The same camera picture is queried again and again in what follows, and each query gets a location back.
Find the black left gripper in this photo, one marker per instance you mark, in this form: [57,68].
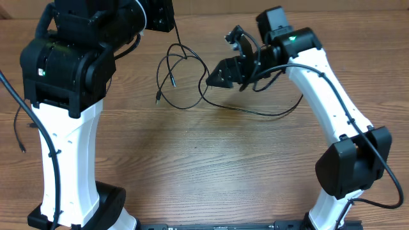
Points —
[159,10]

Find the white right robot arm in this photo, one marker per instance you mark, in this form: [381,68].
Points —
[357,151]

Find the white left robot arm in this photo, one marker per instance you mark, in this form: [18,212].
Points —
[66,69]

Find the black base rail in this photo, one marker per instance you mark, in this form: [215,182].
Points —
[220,226]

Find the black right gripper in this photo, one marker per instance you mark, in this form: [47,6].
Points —
[227,68]

